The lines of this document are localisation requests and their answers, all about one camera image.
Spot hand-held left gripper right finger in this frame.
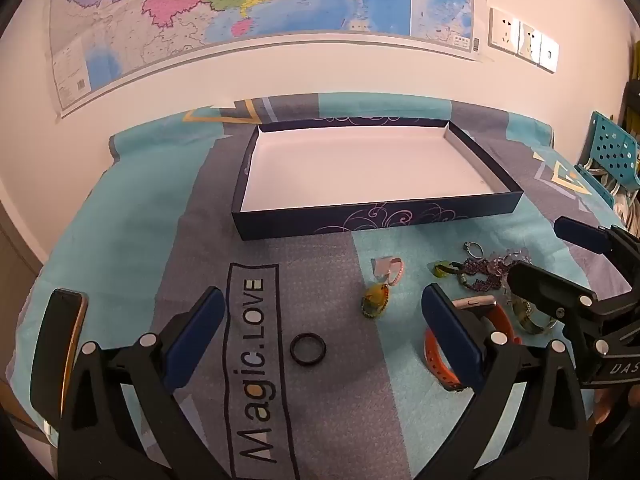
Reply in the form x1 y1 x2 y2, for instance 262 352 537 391
421 283 595 480

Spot wall map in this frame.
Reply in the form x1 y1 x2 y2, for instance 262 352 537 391
47 0 483 121

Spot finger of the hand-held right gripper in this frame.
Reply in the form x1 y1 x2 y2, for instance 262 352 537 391
554 216 640 292
506 261 640 387

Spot dark blue shallow box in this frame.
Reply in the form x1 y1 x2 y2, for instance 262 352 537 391
231 117 523 242

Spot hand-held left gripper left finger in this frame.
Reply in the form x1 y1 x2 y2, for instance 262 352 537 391
56 286 227 480

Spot purple bead bracelet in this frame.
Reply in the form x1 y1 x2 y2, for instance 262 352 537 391
462 255 508 293

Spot olive jade bangle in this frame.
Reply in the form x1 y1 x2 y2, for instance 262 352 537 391
507 295 558 336

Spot yellow green bead ring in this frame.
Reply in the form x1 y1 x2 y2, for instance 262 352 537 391
361 282 392 318

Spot printed teal grey blanket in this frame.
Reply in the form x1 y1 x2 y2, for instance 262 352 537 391
6 92 640 480

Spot white cords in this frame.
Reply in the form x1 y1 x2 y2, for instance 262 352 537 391
582 157 640 231

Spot person's right hand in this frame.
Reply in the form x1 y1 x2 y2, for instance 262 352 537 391
591 389 623 433

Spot orange smartwatch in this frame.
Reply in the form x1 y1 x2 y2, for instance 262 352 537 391
424 296 523 393

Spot white wall socket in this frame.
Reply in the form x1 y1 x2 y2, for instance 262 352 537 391
489 7 522 53
519 20 542 62
537 32 560 73

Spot gold edged smartphone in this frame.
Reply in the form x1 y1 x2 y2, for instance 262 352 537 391
30 288 90 421

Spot black ring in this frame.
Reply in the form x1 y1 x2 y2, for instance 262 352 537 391
290 332 328 366

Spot small pink bead bracelet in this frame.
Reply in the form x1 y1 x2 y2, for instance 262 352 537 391
372 256 405 288

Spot blue perforated chair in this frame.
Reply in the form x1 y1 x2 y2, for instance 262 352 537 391
575 110 640 211

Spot dark green bead ring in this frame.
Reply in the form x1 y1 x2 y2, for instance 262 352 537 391
449 261 473 288

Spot clear crystal bracelet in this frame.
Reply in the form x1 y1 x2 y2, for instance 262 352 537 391
492 247 533 273

